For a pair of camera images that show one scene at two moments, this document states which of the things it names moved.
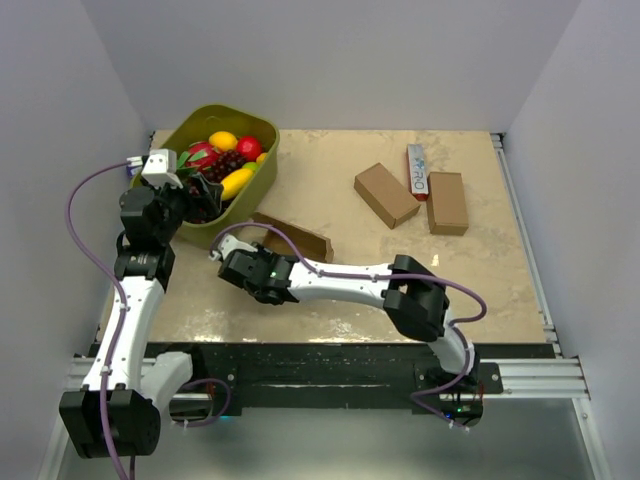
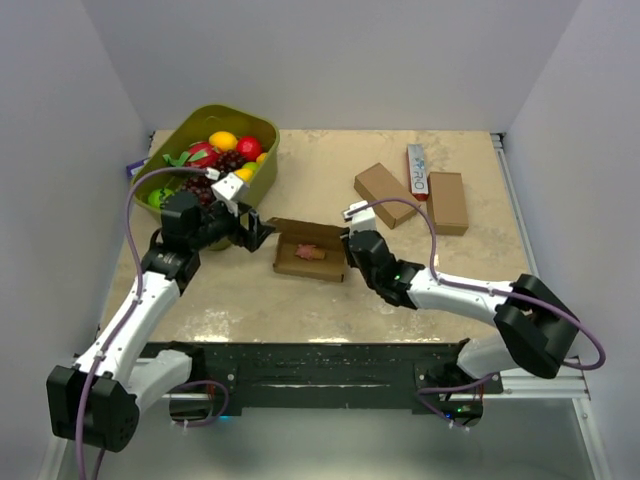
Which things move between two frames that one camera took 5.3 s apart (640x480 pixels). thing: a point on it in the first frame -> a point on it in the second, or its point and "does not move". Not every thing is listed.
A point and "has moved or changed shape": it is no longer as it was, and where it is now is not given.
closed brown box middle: (387, 196) does not move
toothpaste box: (417, 174) does not move
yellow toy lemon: (223, 141) does not move
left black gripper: (209, 191) -> (250, 238)
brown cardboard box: (312, 247) has moved or changed shape
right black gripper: (261, 252) -> (351, 259)
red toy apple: (250, 147) does not move
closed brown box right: (446, 204) does not move
